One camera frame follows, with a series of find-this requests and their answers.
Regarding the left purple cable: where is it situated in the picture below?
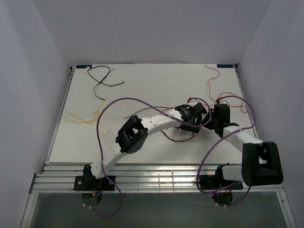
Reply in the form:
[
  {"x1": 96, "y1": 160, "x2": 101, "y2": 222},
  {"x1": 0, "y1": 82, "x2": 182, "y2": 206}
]
[{"x1": 96, "y1": 96, "x2": 212, "y2": 218}]

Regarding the left blue label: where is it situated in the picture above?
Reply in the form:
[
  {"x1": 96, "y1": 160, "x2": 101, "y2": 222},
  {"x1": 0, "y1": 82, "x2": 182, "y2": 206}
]
[{"x1": 76, "y1": 65, "x2": 92, "y2": 69}]

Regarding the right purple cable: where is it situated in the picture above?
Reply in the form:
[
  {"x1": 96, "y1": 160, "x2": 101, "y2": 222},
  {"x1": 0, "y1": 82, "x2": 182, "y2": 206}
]
[{"x1": 196, "y1": 95, "x2": 258, "y2": 208}]

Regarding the purple cable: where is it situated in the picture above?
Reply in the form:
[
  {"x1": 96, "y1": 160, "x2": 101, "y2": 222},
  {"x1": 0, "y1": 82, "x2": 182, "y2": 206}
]
[
  {"x1": 96, "y1": 96, "x2": 212, "y2": 218},
  {"x1": 196, "y1": 95, "x2": 258, "y2": 208}
]

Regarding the blue label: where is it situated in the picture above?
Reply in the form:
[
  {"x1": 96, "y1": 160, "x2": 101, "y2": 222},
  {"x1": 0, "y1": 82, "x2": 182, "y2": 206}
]
[
  {"x1": 76, "y1": 65, "x2": 92, "y2": 69},
  {"x1": 217, "y1": 64, "x2": 234, "y2": 68}
]

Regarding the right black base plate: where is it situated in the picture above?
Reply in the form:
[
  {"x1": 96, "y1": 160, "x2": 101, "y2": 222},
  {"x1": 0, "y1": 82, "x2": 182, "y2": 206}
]
[{"x1": 199, "y1": 175, "x2": 243, "y2": 190}]

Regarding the right blue label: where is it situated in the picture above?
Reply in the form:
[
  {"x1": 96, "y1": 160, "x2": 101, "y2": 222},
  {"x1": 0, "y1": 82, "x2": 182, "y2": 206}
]
[{"x1": 217, "y1": 64, "x2": 234, "y2": 68}]

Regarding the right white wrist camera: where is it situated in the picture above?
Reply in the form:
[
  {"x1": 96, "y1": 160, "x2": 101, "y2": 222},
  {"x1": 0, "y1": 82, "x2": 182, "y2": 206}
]
[{"x1": 216, "y1": 95, "x2": 228, "y2": 105}]

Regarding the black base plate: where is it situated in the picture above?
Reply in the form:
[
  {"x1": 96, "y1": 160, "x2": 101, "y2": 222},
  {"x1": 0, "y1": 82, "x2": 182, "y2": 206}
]
[
  {"x1": 199, "y1": 175, "x2": 243, "y2": 190},
  {"x1": 73, "y1": 176, "x2": 115, "y2": 191}
]

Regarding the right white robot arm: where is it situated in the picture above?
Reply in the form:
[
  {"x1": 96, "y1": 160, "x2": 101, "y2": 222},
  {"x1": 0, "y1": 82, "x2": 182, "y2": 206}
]
[{"x1": 208, "y1": 104, "x2": 284, "y2": 189}]

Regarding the yellow wire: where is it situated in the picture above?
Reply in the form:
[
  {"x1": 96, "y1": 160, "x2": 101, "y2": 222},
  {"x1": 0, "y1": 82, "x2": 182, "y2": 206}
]
[{"x1": 65, "y1": 95, "x2": 110, "y2": 136}]

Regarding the aluminium rail frame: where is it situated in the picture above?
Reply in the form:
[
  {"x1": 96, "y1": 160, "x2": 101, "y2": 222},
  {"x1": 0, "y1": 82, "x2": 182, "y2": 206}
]
[{"x1": 30, "y1": 65, "x2": 296, "y2": 228}]

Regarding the dark red twisted wire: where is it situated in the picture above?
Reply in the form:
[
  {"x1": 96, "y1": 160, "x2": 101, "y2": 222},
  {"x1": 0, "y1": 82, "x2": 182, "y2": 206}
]
[{"x1": 161, "y1": 129, "x2": 202, "y2": 143}]

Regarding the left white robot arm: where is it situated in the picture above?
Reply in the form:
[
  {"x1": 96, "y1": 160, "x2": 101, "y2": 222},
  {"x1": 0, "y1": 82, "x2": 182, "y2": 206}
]
[{"x1": 76, "y1": 102, "x2": 209, "y2": 190}]

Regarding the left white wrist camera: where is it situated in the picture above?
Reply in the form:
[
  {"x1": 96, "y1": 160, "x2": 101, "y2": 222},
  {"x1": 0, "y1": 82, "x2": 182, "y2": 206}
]
[{"x1": 187, "y1": 97, "x2": 200, "y2": 107}]

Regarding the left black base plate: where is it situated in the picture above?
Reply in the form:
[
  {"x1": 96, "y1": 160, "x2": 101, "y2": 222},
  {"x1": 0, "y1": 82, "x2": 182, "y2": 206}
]
[{"x1": 73, "y1": 176, "x2": 115, "y2": 191}]

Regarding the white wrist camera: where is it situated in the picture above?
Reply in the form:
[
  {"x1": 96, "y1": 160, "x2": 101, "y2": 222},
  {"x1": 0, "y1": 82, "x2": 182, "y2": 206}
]
[
  {"x1": 216, "y1": 95, "x2": 228, "y2": 105},
  {"x1": 187, "y1": 97, "x2": 200, "y2": 107}
]

